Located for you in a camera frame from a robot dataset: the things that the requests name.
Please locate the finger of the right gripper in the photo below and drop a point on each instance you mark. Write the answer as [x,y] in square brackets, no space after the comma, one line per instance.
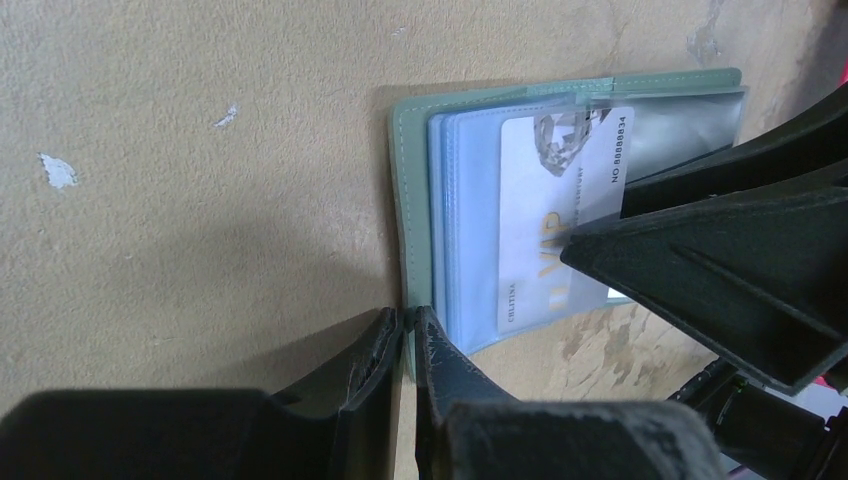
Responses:
[815,138]
[762,282]

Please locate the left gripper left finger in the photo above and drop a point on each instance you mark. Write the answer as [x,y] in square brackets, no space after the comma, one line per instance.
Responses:
[337,422]

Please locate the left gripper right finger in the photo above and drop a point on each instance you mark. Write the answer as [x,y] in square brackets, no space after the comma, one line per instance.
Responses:
[468,427]

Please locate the white VIP card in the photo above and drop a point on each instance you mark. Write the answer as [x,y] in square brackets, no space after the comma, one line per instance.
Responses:
[559,170]

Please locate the green card holder wallet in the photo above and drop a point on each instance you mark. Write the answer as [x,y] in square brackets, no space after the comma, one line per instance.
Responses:
[489,182]

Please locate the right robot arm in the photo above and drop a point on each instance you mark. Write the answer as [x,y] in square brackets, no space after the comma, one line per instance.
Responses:
[754,423]

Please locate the pink framed whiteboard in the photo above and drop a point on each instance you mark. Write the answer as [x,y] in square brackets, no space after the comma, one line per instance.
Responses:
[836,378]

